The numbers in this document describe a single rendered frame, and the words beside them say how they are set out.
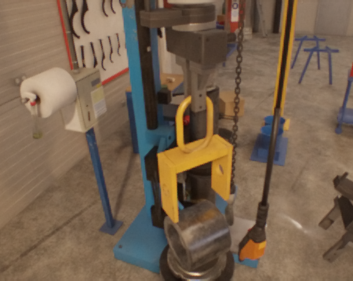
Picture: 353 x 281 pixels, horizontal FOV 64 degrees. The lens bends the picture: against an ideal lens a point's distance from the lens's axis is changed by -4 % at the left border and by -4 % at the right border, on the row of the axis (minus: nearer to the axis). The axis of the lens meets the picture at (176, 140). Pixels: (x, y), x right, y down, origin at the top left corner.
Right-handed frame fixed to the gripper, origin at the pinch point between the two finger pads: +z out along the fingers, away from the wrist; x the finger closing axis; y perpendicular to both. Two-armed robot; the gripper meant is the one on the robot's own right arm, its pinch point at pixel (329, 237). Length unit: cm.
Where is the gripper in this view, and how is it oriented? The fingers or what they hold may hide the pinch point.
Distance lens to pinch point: 92.5
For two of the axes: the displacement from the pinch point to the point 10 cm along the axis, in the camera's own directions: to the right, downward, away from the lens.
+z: -3.7, 7.8, 5.0
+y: 8.7, 4.8, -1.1
